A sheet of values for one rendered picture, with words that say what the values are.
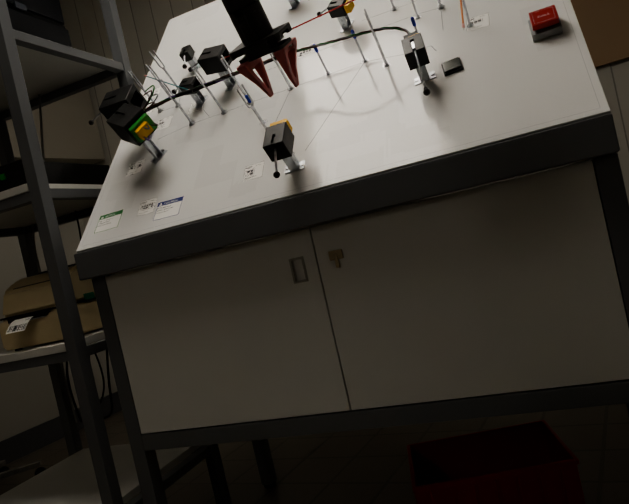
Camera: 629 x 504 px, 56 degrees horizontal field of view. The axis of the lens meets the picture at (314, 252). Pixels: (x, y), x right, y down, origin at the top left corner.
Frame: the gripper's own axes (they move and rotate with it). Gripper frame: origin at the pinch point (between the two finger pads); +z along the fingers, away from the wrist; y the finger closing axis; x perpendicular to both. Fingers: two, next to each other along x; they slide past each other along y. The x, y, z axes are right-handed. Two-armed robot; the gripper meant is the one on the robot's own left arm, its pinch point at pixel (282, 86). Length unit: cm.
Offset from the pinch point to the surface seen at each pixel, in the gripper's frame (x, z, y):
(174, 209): -4.1, 18.1, 40.9
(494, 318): 7, 53, -23
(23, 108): -13, -14, 72
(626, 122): -215, 127, -54
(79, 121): -177, 16, 224
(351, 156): -9.9, 20.4, -2.1
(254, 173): -10.5, 17.9, 21.1
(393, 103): -23.0, 16.8, -10.0
